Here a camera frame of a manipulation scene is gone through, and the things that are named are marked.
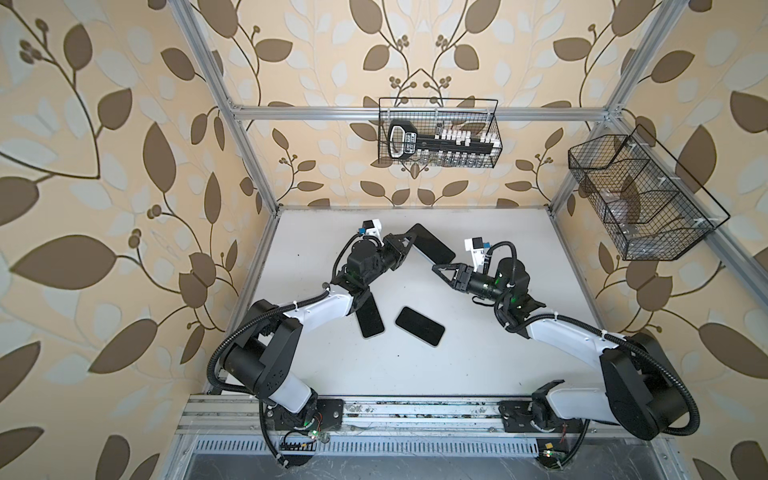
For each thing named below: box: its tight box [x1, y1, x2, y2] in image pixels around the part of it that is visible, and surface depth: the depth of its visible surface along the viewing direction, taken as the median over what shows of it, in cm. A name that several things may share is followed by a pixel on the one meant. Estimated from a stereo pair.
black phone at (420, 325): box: [395, 306, 445, 346], surface depth 93 cm
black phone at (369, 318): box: [355, 293, 385, 338], surface depth 90 cm
